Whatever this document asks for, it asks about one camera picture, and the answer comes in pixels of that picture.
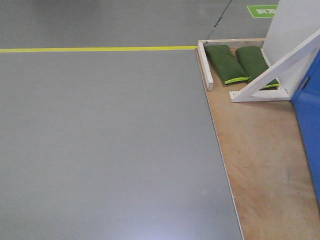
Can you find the blue door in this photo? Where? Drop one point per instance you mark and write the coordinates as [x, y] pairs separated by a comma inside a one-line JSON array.
[[306, 101]]

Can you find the green sandbag left of pair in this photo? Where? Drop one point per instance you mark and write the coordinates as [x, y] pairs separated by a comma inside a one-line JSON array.
[[225, 63]]

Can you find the green sandbag of pair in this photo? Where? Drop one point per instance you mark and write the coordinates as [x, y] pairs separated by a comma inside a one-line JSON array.
[[252, 61], [225, 63]]

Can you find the wooden base platform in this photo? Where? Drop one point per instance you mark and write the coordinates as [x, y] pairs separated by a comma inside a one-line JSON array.
[[265, 160]]

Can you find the green sandbag right of pair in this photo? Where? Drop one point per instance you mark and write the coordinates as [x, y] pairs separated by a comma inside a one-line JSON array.
[[252, 61]]

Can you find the white triangular wooden brace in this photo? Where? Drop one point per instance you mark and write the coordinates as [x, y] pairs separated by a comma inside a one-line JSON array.
[[252, 92]]

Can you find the white short border rail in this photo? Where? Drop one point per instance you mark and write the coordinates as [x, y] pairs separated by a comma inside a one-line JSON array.
[[204, 66]]

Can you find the white door frame panel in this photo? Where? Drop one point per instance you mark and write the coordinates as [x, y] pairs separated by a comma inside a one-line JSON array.
[[293, 22]]

